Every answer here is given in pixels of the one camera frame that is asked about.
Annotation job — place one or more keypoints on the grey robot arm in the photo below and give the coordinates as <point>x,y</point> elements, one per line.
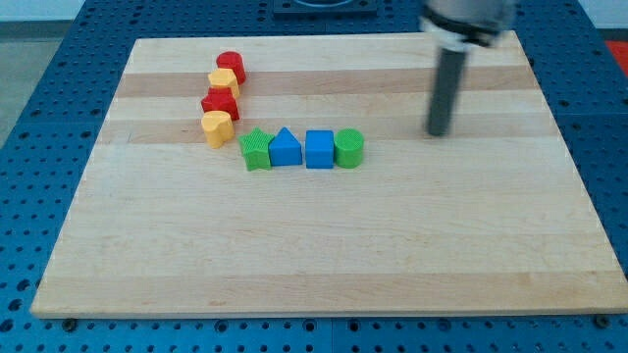
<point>458,26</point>

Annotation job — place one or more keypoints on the yellow heart block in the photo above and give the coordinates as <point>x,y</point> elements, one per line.
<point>218,128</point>

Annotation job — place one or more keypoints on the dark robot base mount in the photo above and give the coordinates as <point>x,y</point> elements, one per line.
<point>284,8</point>

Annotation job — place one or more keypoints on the yellow hexagon block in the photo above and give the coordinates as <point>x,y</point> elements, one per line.
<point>224,78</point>

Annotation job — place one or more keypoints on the blue cube block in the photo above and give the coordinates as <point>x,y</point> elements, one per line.
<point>319,149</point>

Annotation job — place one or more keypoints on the blue triangle block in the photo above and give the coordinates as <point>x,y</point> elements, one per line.
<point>285,149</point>

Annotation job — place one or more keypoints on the green cylinder block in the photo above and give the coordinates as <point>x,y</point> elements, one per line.
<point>349,145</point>

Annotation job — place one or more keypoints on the wooden board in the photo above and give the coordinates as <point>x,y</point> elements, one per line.
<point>492,219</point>

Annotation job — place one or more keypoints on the red star block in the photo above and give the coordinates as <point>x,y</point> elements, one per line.
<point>220,99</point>

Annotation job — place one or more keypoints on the red cylinder block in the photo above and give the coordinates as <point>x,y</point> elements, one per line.
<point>232,60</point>

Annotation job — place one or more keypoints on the green star block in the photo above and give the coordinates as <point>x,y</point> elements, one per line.
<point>254,148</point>

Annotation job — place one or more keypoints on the dark grey cylindrical pointer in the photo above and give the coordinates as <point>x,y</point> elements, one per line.
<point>449,74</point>

